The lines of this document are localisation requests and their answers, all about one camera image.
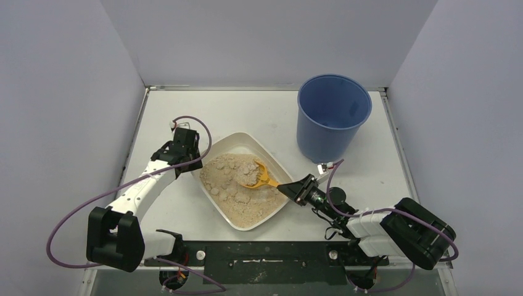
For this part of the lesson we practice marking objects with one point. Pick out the beige cat litter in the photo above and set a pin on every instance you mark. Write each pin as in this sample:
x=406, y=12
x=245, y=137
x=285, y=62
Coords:
x=244, y=208

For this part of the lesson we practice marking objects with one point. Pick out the orange plastic litter scoop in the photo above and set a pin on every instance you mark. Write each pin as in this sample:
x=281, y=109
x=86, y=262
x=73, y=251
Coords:
x=263, y=178

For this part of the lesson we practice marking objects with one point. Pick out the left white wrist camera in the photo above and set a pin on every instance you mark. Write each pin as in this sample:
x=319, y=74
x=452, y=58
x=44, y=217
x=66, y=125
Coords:
x=174, y=125

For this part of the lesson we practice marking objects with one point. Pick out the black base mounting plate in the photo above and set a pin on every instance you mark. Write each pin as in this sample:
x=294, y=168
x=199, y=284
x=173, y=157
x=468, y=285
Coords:
x=276, y=262

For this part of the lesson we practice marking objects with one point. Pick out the blue plastic bucket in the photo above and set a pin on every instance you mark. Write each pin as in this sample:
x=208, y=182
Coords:
x=331, y=109

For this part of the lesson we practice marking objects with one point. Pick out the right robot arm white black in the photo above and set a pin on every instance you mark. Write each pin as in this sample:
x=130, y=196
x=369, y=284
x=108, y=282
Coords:
x=405, y=230

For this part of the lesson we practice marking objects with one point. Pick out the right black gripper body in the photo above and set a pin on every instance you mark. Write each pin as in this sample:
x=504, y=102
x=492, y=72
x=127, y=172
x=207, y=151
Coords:
x=306, y=189

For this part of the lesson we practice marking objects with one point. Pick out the white plastic litter tray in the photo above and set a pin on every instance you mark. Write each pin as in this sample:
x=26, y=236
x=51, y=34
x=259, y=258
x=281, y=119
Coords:
x=243, y=143

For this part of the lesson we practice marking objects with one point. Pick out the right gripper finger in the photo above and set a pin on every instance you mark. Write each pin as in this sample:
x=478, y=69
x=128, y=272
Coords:
x=304, y=182
x=294, y=193

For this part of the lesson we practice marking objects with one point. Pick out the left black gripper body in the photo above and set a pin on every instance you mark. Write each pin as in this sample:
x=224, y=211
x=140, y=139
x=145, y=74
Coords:
x=178, y=150

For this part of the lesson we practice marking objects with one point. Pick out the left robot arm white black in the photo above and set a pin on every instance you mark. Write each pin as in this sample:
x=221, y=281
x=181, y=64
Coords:
x=115, y=237

